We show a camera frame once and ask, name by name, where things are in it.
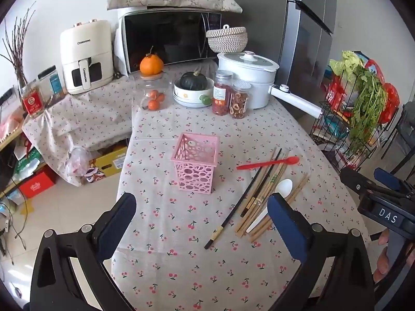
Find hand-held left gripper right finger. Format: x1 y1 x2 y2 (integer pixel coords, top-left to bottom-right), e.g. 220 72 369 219
266 192 385 311

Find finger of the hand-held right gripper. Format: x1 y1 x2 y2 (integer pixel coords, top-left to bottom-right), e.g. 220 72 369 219
374 167 404 192
340 167 377 201

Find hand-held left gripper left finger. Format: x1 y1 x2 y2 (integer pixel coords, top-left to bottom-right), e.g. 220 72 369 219
29 192 137 311

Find white plastic spoon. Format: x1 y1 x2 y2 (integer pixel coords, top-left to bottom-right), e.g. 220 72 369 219
246 179 293 233

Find black chopstick gold band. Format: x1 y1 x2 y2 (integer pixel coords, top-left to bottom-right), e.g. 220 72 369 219
204 150 282 250
240 159 282 217

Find pile of bamboo chopsticks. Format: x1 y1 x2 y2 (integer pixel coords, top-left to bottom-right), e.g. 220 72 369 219
235 147 310 243

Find red plastic spoon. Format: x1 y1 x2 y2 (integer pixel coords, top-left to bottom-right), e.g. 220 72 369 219
236 156 300 171

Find pink plastic utensil basket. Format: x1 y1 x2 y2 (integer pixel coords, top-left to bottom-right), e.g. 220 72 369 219
171 133 220 195

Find person's right hand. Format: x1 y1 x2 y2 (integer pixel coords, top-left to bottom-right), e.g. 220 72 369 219
373 228 391 286

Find grey chair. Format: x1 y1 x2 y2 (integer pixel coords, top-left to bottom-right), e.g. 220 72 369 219
381 102 415 175

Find yellow cardboard box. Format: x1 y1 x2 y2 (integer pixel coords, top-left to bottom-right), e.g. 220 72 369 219
86 146 128 182

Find cherry print tablecloth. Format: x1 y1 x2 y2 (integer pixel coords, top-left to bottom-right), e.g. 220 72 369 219
110 61 372 311

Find clear plastic bag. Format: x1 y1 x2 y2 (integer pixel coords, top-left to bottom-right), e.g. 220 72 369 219
66 147 93 177

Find green leafy herbs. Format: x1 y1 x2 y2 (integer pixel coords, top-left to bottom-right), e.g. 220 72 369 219
348 66 388 153

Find red plastic bag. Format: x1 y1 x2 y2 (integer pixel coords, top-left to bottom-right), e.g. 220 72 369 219
366 60 401 124

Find red gift box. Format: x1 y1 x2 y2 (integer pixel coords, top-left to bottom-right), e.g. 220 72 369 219
19 170 57 199

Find red snack packets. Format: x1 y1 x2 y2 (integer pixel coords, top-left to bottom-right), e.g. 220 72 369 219
326 74 347 112

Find green package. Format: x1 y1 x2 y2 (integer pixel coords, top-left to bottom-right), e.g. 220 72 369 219
13 157 41 182

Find floral side table cloth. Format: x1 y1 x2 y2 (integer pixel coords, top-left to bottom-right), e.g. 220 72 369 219
23 71 146 187

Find napa cabbage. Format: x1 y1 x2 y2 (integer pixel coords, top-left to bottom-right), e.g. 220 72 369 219
329 51 364 78

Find clear glass jar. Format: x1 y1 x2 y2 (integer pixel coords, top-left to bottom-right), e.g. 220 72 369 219
133 78 171 111

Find jar of dried slices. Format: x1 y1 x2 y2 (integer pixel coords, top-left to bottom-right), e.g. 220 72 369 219
229 80 252 119

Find wooden shelf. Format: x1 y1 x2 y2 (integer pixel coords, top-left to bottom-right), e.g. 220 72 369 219
0 86 49 201

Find white electric pot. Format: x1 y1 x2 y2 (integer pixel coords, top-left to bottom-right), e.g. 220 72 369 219
217 51 325 119

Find grey refrigerator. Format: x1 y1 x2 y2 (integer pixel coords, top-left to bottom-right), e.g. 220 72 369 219
212 0 338 104

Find white ceramic bowl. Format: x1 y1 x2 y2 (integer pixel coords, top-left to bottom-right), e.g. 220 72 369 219
173 78 215 108

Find jar of red dried fruit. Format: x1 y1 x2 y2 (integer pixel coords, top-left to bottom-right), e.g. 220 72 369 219
212 70 234 116

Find blue label storage jar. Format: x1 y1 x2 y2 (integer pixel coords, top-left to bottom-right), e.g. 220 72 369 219
38 66 64 96

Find white pot lid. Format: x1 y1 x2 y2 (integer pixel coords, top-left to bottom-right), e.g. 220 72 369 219
217 51 280 72

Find dark green squash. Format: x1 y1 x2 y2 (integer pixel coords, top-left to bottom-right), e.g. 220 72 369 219
180 70 207 90

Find large orange citrus fruit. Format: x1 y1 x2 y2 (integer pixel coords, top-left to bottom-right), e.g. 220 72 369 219
140 46 163 76

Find cream air fryer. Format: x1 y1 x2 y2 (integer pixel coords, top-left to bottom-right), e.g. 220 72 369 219
59 19 114 95

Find black microwave oven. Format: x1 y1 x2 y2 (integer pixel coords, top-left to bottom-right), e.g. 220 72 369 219
117 6 223 74

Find bare dry branches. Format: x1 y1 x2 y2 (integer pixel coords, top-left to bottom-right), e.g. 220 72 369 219
0 2 36 85

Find black wire rack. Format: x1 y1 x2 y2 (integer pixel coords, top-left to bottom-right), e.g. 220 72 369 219
309 74 383 172

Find black cables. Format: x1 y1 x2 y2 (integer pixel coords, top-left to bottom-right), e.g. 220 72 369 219
0 197 30 250

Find woven rope basket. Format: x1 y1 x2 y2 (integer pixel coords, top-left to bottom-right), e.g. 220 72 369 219
206 25 248 53

